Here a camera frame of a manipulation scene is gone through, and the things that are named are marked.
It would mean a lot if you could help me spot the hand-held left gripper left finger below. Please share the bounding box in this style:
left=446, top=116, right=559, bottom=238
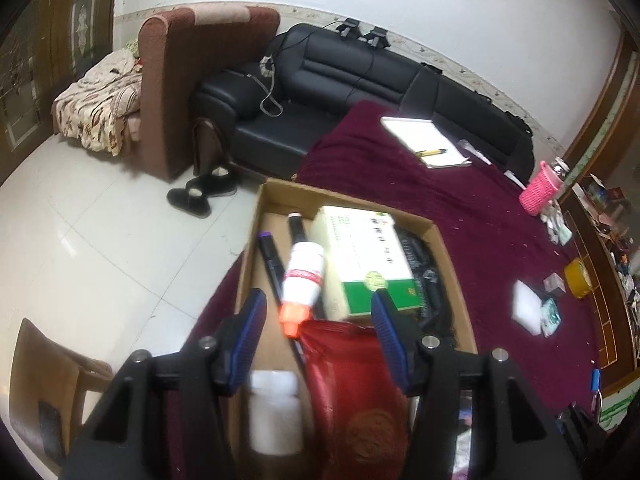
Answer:
left=62, top=288, right=268, bottom=480

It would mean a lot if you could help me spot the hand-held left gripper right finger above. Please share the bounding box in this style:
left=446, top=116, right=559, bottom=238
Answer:
left=370, top=290, right=583, bottom=480

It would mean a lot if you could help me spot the white bottle with orange cap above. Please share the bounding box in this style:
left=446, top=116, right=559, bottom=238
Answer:
left=280, top=240, right=327, bottom=339

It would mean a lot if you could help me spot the red foil packet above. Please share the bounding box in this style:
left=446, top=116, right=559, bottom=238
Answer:
left=300, top=319, right=417, bottom=480

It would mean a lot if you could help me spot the white plastic bottle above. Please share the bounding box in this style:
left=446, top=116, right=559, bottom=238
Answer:
left=248, top=370, right=305, bottom=455

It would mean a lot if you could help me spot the cardboard box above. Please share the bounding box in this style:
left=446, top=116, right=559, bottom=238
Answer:
left=232, top=177, right=479, bottom=480

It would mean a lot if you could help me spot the green and white carton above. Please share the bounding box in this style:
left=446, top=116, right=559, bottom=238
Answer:
left=310, top=205, right=417, bottom=322

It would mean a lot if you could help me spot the teal printed packet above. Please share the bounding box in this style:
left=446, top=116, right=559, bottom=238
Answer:
left=542, top=297, right=562, bottom=337

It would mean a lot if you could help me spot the black slipper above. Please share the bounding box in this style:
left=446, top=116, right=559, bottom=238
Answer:
left=167, top=187, right=214, bottom=220
left=187, top=170, right=240, bottom=197

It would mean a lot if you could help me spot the maroon tablecloth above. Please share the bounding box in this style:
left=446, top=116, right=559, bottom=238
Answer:
left=165, top=100, right=609, bottom=480

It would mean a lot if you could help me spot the yellow tape roll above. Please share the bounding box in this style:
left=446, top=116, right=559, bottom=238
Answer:
left=564, top=258, right=596, bottom=300

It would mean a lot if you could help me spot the wooden shelf cabinet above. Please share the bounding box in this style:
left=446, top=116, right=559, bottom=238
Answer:
left=562, top=35, right=640, bottom=428

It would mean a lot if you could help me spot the white notebook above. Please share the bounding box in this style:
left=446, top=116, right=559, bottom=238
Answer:
left=380, top=116, right=472, bottom=169

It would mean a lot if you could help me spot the pink woven basket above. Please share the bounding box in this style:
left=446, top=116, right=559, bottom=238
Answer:
left=519, top=159, right=568, bottom=217

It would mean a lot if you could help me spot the wooden stool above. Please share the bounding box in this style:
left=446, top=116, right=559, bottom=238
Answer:
left=9, top=317, right=114, bottom=457

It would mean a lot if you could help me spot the black leather sofa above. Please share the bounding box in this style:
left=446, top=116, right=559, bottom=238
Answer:
left=192, top=22, right=536, bottom=184

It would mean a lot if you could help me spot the brown armchair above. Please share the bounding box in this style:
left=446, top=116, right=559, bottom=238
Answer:
left=120, top=2, right=281, bottom=183

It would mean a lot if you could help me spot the floral blanket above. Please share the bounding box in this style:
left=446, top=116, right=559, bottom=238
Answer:
left=52, top=49, right=144, bottom=157

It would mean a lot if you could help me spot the wooden door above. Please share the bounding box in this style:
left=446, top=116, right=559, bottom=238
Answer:
left=0, top=0, right=122, bottom=188

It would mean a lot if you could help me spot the white cable on sofa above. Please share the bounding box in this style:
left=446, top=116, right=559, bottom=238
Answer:
left=257, top=54, right=284, bottom=119

